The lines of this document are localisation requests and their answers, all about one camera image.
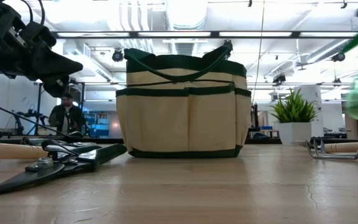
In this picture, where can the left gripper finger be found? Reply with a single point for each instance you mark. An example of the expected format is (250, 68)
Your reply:
(57, 65)

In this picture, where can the short green pruning shears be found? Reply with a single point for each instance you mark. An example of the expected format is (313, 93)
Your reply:
(79, 144)

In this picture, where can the background robot arm on stand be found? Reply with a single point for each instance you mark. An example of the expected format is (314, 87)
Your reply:
(20, 126)

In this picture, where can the long-bladed green garden shears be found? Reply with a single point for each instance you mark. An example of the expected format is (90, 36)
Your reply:
(26, 179)

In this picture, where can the beige green gardening bag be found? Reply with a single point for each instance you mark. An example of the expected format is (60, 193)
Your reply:
(166, 124)

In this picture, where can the person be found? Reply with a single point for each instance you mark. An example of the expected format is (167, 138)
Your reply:
(67, 118)

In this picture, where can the black ceiling spotlight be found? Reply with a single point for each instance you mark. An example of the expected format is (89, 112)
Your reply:
(279, 79)
(338, 57)
(117, 56)

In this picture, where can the blue storage shelf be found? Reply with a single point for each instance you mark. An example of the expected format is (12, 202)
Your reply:
(99, 127)

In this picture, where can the green plant white pot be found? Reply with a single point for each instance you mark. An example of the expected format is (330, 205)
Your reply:
(294, 133)

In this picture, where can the black ceiling light rail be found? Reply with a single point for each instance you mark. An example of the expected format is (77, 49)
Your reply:
(214, 34)

